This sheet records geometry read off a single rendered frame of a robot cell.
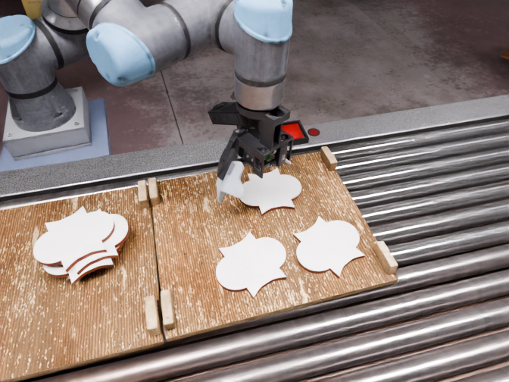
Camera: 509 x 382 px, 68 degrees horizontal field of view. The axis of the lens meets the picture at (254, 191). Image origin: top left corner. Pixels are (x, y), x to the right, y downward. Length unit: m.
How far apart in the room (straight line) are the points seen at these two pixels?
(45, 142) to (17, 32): 0.26
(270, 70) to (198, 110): 2.13
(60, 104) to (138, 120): 1.59
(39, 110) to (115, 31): 0.59
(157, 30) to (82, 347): 0.48
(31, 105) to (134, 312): 0.59
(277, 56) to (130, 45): 0.18
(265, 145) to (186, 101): 2.16
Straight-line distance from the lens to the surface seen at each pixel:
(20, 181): 1.00
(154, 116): 2.65
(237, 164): 0.65
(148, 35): 0.51
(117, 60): 0.49
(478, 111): 1.21
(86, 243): 0.71
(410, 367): 0.68
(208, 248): 0.72
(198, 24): 0.55
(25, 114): 1.08
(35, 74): 1.03
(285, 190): 0.79
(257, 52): 0.52
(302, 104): 2.69
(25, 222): 0.88
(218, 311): 0.66
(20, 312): 0.76
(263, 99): 0.55
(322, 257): 0.70
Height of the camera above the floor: 1.53
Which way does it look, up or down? 48 degrees down
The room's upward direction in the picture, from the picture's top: straight up
